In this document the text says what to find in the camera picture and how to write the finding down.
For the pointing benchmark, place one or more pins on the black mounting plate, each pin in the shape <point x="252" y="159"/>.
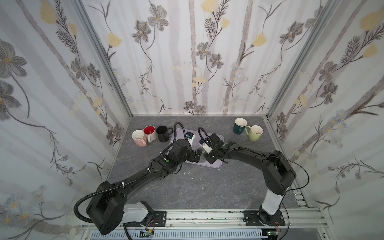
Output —
<point x="153" y="219"/>
<point x="256" y="219"/>

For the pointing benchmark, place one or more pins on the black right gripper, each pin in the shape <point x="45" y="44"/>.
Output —
<point x="208" y="156"/>

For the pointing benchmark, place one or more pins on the white slotted cable duct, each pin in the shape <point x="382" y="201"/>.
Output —
<point x="199" y="234"/>

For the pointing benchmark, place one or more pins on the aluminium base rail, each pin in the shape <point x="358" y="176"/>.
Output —
<point x="303" y="218"/>

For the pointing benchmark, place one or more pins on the grey ceramic mug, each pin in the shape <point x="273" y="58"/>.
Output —
<point x="202" y="159"/>

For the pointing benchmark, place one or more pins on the dark green ceramic mug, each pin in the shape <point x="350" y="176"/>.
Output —
<point x="239" y="126"/>

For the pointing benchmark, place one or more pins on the light green ceramic mug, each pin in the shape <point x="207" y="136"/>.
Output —
<point x="254" y="132"/>

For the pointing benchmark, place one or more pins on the lavender plastic tray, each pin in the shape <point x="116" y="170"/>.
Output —
<point x="216" y="165"/>

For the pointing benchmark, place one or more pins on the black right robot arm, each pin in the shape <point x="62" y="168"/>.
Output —
<point x="277" y="172"/>

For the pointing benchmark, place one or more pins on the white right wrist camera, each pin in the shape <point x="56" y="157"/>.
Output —
<point x="206" y="148"/>

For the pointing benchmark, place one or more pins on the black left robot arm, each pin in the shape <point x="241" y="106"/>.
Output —
<point x="106" y="208"/>

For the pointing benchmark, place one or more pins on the pink ceramic mug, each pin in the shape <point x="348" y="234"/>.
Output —
<point x="140" y="138"/>

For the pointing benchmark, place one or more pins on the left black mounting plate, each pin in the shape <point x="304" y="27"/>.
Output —
<point x="153" y="219"/>

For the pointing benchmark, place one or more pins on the cream mug red inside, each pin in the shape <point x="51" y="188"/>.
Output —
<point x="150" y="132"/>

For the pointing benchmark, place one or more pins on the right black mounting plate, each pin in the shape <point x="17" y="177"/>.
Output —
<point x="256" y="219"/>

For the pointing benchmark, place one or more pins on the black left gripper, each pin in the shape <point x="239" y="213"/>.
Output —
<point x="195" y="154"/>

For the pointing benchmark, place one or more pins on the black ceramic mug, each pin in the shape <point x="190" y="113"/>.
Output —
<point x="164" y="133"/>

